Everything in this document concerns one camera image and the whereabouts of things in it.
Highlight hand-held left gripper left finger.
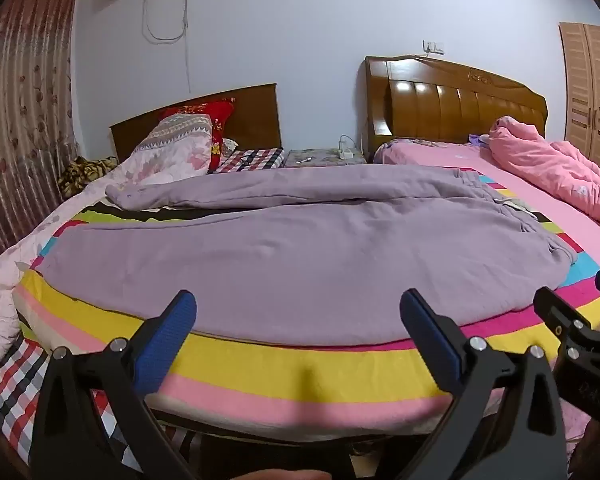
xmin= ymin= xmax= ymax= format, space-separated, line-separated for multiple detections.
xmin=30 ymin=289 xmax=198 ymax=480

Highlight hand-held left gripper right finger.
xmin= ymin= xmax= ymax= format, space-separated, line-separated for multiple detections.
xmin=399 ymin=287 xmax=568 ymax=480

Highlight purple pants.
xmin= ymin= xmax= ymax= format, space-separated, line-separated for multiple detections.
xmin=40 ymin=165 xmax=578 ymax=348

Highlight pink bed sheet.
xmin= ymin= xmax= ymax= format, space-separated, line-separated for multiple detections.
xmin=374 ymin=140 xmax=600 ymax=281

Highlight colourful striped bed sheet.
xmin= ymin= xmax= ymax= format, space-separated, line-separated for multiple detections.
xmin=15 ymin=170 xmax=600 ymax=443

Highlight pink crumpled quilt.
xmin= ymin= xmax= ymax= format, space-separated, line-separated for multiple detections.
xmin=487 ymin=116 xmax=600 ymax=241

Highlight pink floral quilt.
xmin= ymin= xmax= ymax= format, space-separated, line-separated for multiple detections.
xmin=0 ymin=134 xmax=216 ymax=378

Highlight tiger print blanket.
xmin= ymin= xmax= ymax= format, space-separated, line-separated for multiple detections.
xmin=61 ymin=156 xmax=120 ymax=199

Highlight light wooden wardrobe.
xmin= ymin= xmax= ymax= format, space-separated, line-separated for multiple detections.
xmin=559 ymin=22 xmax=600 ymax=186

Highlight zigzag patterned pillow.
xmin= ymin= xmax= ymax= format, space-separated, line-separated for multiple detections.
xmin=132 ymin=112 xmax=215 ymax=161

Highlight nightstand with floral cover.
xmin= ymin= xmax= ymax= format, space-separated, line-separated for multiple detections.
xmin=283 ymin=148 xmax=367 ymax=169

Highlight red floral pillow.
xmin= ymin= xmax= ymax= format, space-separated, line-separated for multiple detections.
xmin=159 ymin=100 xmax=237 ymax=175

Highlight glossy brown wooden headboard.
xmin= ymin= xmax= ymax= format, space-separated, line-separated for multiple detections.
xmin=364 ymin=55 xmax=549 ymax=163

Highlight dark wooden headboard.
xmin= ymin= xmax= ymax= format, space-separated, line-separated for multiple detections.
xmin=110 ymin=83 xmax=282 ymax=163

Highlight floral striped curtain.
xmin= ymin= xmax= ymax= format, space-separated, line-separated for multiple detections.
xmin=0 ymin=0 xmax=83 ymax=268

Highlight air conditioner cable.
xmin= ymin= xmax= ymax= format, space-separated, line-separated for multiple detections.
xmin=142 ymin=0 xmax=193 ymax=92

